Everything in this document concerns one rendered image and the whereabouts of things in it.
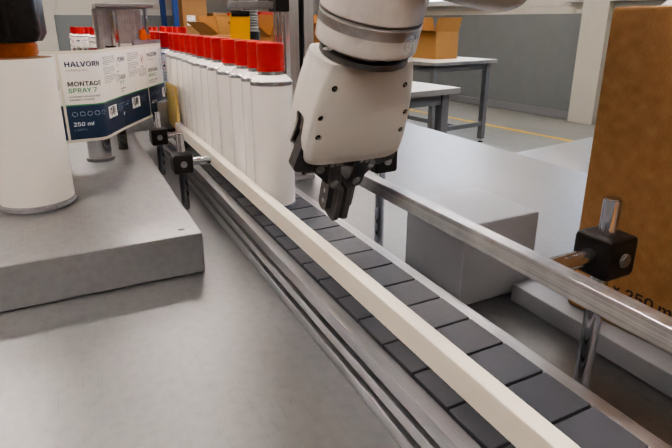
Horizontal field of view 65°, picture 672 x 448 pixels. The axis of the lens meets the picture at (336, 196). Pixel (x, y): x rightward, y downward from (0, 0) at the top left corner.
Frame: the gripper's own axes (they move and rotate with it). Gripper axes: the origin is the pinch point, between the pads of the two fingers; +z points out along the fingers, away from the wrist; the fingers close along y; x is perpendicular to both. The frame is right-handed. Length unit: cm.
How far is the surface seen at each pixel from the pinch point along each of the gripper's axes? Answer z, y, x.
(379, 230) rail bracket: 9.5, -9.3, -3.5
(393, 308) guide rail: -3.1, 3.9, 16.9
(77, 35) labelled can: 84, 14, -259
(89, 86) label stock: 12, 19, -51
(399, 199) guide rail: -3.6, -2.9, 6.1
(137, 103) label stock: 21, 11, -62
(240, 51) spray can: -2.9, 1.0, -29.4
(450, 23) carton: 108, -297, -343
